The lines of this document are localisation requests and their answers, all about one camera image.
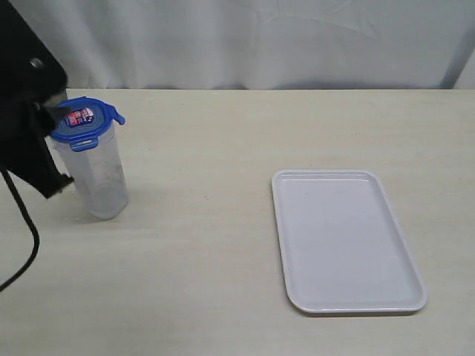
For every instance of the tall translucent plastic container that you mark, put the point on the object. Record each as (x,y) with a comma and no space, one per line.
(96,168)

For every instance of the white rectangular tray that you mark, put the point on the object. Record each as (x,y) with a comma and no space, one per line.
(342,249)

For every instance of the white backdrop curtain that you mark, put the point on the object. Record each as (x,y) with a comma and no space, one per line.
(259,44)

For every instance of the blue plastic snap lid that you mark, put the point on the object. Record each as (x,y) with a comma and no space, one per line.
(89,120)

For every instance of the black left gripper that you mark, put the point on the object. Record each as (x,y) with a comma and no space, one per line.
(30,77)

